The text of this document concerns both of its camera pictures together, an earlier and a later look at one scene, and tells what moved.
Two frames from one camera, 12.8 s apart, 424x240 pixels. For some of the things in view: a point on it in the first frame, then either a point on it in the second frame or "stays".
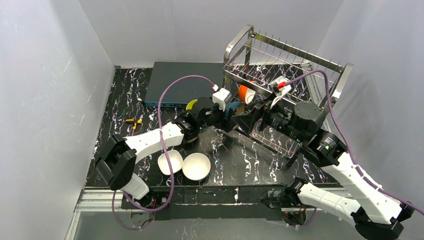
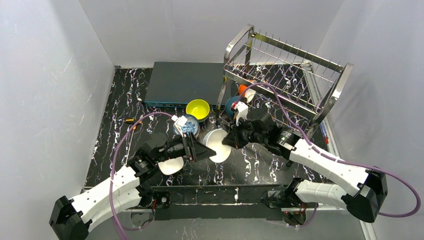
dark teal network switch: (176, 84) stays
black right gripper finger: (250, 119) -> (230, 139)
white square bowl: (176, 160) stays
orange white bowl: (246, 94) stays
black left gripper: (216, 112) -> (191, 148)
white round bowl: (196, 166) -> (213, 140)
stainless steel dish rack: (256, 66) stays
